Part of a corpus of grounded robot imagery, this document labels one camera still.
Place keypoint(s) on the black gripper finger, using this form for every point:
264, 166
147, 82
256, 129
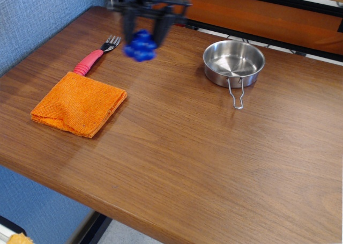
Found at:
129, 24
161, 28

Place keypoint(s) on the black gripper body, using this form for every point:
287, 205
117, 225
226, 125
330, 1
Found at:
153, 9

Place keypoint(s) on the blue toy grape bunch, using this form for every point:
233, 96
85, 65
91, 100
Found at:
142, 47

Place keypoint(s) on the orange object at corner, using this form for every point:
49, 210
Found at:
19, 239

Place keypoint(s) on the orange panel with black frame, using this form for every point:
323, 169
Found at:
299, 25

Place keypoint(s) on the black table leg frame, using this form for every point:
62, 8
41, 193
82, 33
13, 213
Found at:
91, 229

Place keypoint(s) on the steel bowl with wire handle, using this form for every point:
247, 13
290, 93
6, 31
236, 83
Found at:
234, 65

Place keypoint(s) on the fork with red handle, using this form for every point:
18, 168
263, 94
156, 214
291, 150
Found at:
84, 66

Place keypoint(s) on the folded orange cloth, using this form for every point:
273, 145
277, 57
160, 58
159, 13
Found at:
78, 105

